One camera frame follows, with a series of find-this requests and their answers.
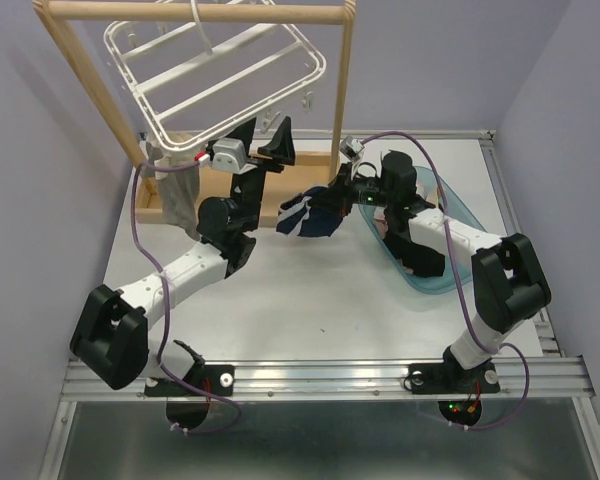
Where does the black underwear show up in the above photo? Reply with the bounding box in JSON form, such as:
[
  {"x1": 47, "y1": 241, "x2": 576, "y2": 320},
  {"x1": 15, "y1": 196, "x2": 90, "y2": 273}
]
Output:
[{"x1": 382, "y1": 224, "x2": 445, "y2": 278}]

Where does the navy underwear white trim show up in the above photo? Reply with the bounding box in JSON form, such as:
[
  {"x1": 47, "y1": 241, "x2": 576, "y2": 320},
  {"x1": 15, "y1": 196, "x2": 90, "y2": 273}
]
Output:
[{"x1": 275, "y1": 185, "x2": 343, "y2": 238}]

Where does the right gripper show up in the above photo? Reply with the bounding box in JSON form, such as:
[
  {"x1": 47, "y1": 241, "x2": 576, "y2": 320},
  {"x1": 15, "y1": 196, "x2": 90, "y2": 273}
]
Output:
[{"x1": 306, "y1": 162, "x2": 394, "y2": 218}]

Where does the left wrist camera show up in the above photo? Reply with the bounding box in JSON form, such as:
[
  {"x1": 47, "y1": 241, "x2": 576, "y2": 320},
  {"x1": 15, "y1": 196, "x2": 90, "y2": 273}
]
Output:
[{"x1": 210, "y1": 138, "x2": 247, "y2": 174}]

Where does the aluminium mounting rail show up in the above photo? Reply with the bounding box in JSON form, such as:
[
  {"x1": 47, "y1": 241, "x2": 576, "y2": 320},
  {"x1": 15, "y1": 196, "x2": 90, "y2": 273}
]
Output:
[{"x1": 61, "y1": 357, "x2": 595, "y2": 403}]

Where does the teal plastic basin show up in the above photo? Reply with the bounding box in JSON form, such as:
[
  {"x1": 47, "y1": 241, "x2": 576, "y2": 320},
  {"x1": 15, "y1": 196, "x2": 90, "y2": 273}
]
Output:
[{"x1": 358, "y1": 166, "x2": 485, "y2": 295}]

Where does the white plastic clip hanger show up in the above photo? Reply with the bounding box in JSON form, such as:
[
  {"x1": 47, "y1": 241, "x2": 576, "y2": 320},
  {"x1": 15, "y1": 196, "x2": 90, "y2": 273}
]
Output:
[{"x1": 103, "y1": 21, "x2": 327, "y2": 153}]

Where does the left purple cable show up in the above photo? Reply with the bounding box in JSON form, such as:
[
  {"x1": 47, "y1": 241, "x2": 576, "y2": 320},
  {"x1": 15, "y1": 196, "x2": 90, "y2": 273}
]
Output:
[{"x1": 130, "y1": 154, "x2": 245, "y2": 436}]

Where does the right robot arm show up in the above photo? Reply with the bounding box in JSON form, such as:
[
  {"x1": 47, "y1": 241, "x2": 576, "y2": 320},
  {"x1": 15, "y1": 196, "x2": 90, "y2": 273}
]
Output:
[{"x1": 309, "y1": 151, "x2": 551, "y2": 390}]

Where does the light pink underwear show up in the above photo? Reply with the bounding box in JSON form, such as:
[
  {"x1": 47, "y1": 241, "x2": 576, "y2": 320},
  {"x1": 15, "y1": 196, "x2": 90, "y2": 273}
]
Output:
[{"x1": 373, "y1": 209, "x2": 389, "y2": 238}]

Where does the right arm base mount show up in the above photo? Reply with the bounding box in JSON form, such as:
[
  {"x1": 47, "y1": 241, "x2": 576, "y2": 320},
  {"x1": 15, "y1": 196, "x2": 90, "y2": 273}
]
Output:
[{"x1": 402, "y1": 362, "x2": 501, "y2": 396}]

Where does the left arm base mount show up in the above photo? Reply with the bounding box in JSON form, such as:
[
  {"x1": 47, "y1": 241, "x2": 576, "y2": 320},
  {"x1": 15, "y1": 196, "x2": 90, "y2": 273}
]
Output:
[{"x1": 144, "y1": 340, "x2": 236, "y2": 398}]

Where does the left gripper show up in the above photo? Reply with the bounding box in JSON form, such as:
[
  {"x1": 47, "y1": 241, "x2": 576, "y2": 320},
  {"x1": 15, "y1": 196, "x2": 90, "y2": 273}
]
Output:
[{"x1": 219, "y1": 113, "x2": 293, "y2": 232}]

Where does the wooden clothes rack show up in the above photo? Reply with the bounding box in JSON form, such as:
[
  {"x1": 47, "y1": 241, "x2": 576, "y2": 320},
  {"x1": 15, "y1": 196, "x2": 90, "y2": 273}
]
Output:
[{"x1": 31, "y1": 0, "x2": 357, "y2": 231}]

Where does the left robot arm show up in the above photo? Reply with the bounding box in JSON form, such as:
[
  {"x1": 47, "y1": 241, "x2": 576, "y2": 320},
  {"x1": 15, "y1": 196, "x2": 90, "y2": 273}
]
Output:
[{"x1": 70, "y1": 117, "x2": 296, "y2": 394}]

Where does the purple cable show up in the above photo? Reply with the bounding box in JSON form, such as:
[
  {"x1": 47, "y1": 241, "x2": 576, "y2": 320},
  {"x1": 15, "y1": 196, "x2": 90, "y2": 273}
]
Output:
[
  {"x1": 130, "y1": 154, "x2": 245, "y2": 436},
  {"x1": 359, "y1": 130, "x2": 531, "y2": 432}
]

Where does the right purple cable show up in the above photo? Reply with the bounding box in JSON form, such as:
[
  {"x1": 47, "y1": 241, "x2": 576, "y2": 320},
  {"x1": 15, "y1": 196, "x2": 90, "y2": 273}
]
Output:
[{"x1": 359, "y1": 130, "x2": 531, "y2": 432}]

